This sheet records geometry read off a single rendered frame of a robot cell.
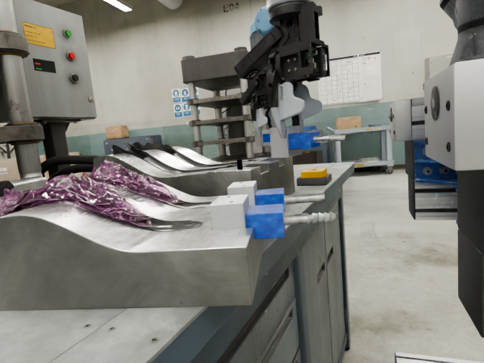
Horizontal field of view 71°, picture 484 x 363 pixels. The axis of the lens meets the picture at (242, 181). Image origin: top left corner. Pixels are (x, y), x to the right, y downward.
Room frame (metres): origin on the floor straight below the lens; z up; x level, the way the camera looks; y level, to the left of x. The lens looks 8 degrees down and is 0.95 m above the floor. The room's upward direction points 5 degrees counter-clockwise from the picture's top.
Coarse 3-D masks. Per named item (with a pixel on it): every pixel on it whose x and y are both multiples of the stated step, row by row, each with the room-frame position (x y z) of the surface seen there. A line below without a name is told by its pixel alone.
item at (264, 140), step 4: (264, 132) 1.16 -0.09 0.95; (268, 132) 1.17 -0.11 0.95; (256, 136) 1.17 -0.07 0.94; (264, 136) 1.15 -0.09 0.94; (268, 136) 1.13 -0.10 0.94; (256, 140) 1.17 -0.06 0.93; (260, 140) 1.16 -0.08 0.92; (264, 140) 1.15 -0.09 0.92; (268, 140) 1.14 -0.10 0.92; (256, 144) 1.18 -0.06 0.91; (260, 144) 1.16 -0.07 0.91; (264, 144) 1.16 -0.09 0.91; (268, 144) 1.17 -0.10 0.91
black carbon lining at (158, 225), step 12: (0, 192) 0.51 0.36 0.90; (168, 204) 0.47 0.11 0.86; (180, 204) 0.50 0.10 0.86; (192, 204) 0.51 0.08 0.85; (204, 204) 0.50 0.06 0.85; (144, 228) 0.36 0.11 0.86; (156, 228) 0.39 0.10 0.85; (168, 228) 0.39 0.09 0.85; (180, 228) 0.38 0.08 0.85; (192, 228) 0.36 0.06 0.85
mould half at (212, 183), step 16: (96, 160) 0.74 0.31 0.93; (112, 160) 0.72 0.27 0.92; (128, 160) 0.72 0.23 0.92; (160, 160) 0.78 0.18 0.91; (176, 160) 0.82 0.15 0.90; (208, 160) 0.90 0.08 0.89; (288, 160) 0.78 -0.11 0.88; (160, 176) 0.67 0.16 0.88; (176, 176) 0.65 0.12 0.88; (192, 176) 0.63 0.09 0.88; (208, 176) 0.62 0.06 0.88; (224, 176) 0.61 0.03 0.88; (240, 176) 0.59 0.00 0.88; (256, 176) 0.61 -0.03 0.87; (272, 176) 0.68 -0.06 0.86; (288, 176) 0.78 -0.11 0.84; (192, 192) 0.64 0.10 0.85; (208, 192) 0.62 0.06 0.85; (224, 192) 0.61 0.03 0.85; (288, 192) 0.77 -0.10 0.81
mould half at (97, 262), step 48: (0, 240) 0.32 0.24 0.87; (48, 240) 0.31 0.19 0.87; (96, 240) 0.31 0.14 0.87; (144, 240) 0.33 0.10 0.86; (192, 240) 0.32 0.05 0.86; (240, 240) 0.30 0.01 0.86; (0, 288) 0.32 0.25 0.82; (48, 288) 0.31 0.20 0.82; (96, 288) 0.30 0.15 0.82; (144, 288) 0.30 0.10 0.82; (192, 288) 0.29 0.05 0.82; (240, 288) 0.28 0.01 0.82
